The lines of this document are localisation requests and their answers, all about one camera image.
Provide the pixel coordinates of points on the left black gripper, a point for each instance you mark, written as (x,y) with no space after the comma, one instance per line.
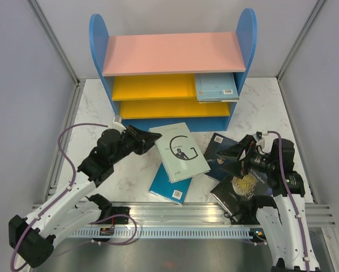
(144,140)

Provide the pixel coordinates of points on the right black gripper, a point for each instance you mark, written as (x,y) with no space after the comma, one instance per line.
(234,152)

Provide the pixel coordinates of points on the pale grey Gatsby book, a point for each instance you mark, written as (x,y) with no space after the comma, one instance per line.
(180,154)

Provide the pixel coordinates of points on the yellow book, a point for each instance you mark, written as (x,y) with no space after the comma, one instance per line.
(213,101)

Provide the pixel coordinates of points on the green Alice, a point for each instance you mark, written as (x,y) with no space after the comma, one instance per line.
(232,100)

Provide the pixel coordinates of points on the light blue book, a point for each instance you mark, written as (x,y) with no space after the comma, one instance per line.
(215,86)

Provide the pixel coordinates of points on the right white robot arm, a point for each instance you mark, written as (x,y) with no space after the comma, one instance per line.
(281,215)

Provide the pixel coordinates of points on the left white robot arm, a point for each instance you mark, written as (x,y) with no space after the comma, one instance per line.
(35,236)

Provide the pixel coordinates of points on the navy blue book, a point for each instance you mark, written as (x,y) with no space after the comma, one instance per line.
(216,162)

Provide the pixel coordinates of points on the black Moon and Sixpence book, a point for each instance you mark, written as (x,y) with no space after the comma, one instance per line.
(232,191)

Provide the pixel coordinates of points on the bright blue book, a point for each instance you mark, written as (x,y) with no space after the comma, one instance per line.
(162,187)

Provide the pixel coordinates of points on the blue pink yellow bookshelf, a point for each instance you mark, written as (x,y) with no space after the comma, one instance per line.
(150,79)

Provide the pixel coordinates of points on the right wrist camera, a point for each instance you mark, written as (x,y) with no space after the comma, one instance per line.
(259,138)

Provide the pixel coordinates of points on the aluminium rail frame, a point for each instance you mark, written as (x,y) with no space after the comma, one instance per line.
(206,214)

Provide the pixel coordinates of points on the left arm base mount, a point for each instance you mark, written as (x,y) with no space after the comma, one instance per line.
(108,231)

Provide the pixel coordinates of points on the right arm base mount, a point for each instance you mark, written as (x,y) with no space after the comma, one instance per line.
(251,226)

